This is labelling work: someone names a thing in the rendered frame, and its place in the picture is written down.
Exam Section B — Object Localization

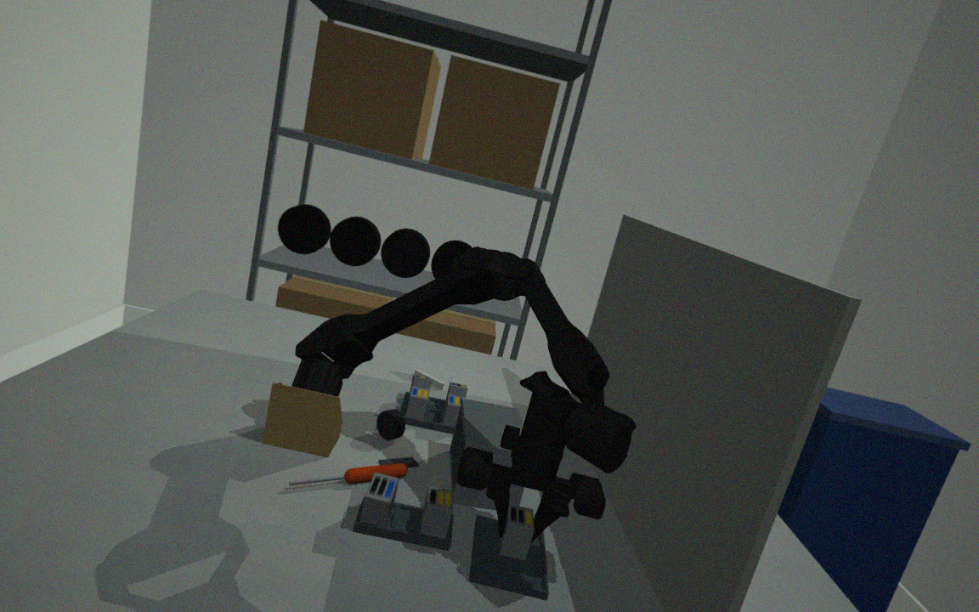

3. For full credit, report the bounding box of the black short cylinder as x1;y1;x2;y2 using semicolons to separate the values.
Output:
377;409;405;440

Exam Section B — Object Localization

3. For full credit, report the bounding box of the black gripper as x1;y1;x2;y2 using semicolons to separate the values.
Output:
456;427;606;544

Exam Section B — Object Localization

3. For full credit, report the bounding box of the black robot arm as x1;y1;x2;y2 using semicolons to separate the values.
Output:
292;246;637;473

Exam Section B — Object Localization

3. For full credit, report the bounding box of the orange-handled screwdriver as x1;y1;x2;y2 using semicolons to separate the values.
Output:
289;463;408;486

